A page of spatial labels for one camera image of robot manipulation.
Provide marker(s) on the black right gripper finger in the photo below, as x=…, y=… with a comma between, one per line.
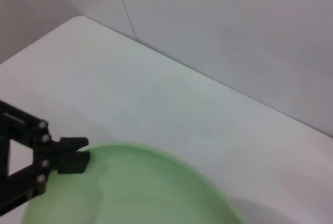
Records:
x=70, y=163
x=39, y=133

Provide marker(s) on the green plate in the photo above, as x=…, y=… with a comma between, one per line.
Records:
x=156, y=187

